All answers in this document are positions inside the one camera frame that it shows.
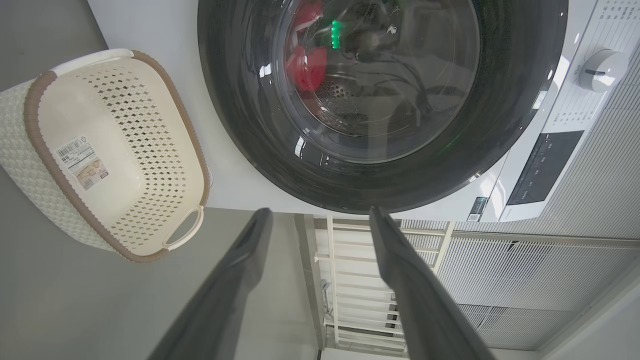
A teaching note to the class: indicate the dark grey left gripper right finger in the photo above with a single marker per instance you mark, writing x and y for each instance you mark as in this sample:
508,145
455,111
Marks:
415,300

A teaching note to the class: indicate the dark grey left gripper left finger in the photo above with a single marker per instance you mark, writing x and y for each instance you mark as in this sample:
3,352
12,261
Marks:
225,300

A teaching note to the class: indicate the dark round washing machine door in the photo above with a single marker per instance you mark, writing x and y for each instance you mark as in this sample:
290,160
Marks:
240,125

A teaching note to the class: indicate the red and white garment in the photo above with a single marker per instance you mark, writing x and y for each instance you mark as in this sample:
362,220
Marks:
307,70

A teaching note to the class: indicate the printed food package label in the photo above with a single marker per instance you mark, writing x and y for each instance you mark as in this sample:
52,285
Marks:
82,162

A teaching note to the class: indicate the cream perforated laundry basket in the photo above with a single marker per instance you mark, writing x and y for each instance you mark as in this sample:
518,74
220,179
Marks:
125,120

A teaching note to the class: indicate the white front-load washing machine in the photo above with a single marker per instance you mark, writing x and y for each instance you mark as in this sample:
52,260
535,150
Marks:
165,50

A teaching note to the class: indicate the white plastic control dial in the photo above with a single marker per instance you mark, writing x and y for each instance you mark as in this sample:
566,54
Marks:
602,70

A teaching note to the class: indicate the white slatted rack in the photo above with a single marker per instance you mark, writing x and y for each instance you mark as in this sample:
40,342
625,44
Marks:
331,260

